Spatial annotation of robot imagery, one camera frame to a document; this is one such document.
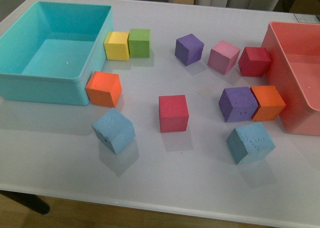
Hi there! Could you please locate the red foam cube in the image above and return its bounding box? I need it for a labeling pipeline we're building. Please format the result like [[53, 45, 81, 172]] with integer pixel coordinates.
[[238, 47, 272, 77], [158, 95, 190, 133]]

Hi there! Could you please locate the teal plastic bin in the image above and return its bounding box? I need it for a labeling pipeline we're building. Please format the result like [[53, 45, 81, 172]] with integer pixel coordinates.
[[0, 2, 113, 105]]

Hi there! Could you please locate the orange foam cube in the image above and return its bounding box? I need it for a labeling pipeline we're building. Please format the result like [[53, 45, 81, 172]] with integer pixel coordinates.
[[250, 85, 286, 121], [85, 71, 122, 108]]

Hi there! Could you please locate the rear red foam cube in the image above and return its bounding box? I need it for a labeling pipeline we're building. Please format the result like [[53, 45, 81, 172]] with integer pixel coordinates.
[[238, 47, 272, 77]]

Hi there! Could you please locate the rear purple foam cube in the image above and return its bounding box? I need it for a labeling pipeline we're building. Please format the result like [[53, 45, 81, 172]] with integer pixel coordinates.
[[174, 34, 205, 66]]

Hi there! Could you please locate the light blue foam cube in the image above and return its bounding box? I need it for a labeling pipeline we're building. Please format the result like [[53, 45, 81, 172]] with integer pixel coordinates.
[[92, 108, 136, 154], [226, 122, 276, 164]]

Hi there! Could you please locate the black table leg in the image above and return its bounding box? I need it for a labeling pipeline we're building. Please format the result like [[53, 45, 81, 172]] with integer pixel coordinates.
[[0, 190, 51, 215]]

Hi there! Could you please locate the front red foam cube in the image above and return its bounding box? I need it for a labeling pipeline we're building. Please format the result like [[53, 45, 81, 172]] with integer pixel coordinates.
[[158, 95, 190, 133]]

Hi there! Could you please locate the table label sticker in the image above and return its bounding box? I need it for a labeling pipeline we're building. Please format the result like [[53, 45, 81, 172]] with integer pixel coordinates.
[[294, 14, 320, 24]]

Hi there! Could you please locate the green foam cube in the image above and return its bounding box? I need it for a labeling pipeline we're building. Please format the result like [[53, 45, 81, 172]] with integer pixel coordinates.
[[128, 29, 151, 58]]

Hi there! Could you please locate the purple foam cube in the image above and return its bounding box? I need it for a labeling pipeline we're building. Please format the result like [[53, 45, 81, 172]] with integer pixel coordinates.
[[174, 34, 205, 66], [218, 87, 258, 122]]

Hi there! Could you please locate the left orange foam cube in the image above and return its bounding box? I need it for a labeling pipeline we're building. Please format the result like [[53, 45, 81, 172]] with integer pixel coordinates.
[[85, 71, 122, 108]]

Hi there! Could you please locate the right orange foam cube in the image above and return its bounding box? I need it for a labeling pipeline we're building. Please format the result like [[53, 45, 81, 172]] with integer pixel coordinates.
[[250, 85, 286, 121]]

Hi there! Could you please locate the pink plastic bin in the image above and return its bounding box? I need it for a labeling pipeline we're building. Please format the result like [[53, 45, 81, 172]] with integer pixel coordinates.
[[262, 22, 320, 136]]

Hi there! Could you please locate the yellow foam cube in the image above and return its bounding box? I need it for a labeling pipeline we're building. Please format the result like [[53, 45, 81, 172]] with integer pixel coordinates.
[[103, 31, 130, 61]]

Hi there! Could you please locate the pink foam cube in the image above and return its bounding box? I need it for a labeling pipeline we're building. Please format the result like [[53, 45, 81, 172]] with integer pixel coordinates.
[[207, 40, 241, 75]]

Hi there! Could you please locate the front purple foam cube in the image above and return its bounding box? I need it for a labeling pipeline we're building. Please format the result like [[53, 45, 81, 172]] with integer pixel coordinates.
[[218, 87, 258, 122]]

